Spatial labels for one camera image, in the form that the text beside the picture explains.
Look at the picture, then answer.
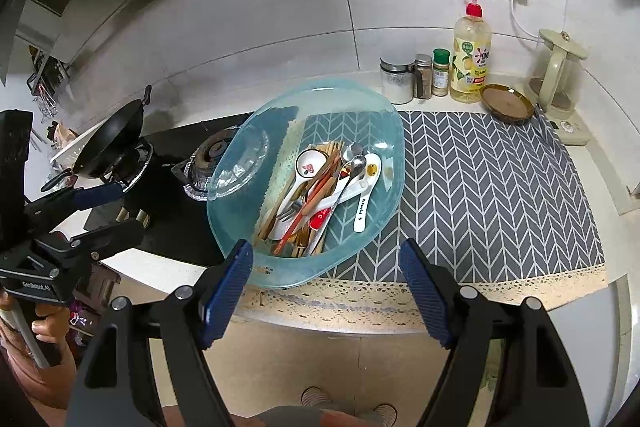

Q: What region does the grey chevron lace-edged mat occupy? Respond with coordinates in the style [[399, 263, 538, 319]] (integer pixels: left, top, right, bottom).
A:
[[232, 109, 608, 335]]

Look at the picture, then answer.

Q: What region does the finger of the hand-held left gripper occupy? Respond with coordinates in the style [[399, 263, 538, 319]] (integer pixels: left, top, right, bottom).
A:
[[75, 219, 146, 260], [72, 181, 126, 212]]

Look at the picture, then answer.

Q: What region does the black gas stove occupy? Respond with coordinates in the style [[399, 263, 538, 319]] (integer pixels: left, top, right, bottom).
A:
[[82, 112, 256, 268]]

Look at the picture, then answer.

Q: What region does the yellow dish soap bottle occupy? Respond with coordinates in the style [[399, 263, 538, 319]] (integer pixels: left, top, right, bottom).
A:
[[449, 0, 493, 104]]

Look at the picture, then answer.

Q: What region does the beige kettle base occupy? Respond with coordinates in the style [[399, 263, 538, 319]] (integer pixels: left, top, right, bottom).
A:
[[542, 104, 593, 145]]

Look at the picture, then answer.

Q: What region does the white spoon red print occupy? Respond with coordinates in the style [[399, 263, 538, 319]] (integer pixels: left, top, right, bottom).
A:
[[280, 149, 329, 208]]

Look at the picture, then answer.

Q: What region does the foil burner liner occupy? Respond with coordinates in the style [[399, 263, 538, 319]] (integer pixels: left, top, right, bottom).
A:
[[102, 142, 153, 192], [172, 127, 253, 202]]

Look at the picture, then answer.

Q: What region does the white spoon orange print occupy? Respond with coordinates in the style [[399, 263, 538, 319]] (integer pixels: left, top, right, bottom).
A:
[[312, 162, 366, 212]]

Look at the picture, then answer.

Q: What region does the red chopstick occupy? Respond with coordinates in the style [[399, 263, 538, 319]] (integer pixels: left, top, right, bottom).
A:
[[272, 167, 341, 258]]

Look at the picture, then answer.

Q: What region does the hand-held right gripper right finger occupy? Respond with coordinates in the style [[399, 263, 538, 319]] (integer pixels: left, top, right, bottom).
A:
[[398, 238, 591, 427]]

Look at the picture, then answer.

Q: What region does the white perforated tray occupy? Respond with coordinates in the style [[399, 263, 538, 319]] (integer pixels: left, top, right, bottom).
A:
[[50, 119, 111, 168]]

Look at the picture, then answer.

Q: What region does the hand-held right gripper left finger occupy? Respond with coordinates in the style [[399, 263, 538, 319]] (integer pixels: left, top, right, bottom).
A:
[[65, 239, 255, 427]]

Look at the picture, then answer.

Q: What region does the green lid spice jar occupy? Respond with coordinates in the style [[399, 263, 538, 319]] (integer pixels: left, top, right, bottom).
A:
[[431, 48, 451, 98]]

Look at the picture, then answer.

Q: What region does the pile of chopsticks and spoons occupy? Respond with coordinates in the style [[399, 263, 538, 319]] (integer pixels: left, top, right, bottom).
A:
[[255, 141, 346, 258]]

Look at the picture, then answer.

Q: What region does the long metal spoon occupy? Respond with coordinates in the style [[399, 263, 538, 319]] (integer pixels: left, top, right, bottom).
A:
[[315, 154, 368, 253]]

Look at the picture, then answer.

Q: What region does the translucent blue plastic basin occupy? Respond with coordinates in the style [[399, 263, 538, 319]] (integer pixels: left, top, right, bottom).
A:
[[206, 77, 406, 290]]

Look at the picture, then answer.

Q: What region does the metal fork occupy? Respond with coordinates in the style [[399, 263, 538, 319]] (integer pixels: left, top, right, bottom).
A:
[[274, 187, 326, 225]]

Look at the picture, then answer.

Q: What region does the beige electric kettle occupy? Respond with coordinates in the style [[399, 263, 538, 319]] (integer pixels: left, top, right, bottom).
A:
[[529, 29, 590, 110]]

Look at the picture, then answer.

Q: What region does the black wok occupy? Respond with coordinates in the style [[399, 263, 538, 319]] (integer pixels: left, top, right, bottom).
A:
[[41, 86, 153, 192]]

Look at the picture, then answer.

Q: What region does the glass jar white powder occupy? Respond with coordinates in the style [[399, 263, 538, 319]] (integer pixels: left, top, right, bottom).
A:
[[380, 56, 416, 104]]

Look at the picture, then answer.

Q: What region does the wire utensil rack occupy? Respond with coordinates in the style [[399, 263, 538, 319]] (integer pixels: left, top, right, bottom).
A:
[[27, 52, 71, 115]]

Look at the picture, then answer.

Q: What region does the person's left hand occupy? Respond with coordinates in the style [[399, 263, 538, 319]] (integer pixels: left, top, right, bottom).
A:
[[0, 294, 76, 408]]

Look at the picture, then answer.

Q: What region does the white spoon lettered handle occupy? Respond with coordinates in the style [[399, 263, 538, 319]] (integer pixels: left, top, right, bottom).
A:
[[353, 152, 383, 234]]

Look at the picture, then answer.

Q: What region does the gas burner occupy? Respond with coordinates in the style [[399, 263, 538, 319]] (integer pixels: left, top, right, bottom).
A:
[[192, 129, 251, 180]]

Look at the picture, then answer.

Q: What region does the silver lid spice jar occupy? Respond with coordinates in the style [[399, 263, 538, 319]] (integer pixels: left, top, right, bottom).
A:
[[414, 54, 434, 100]]

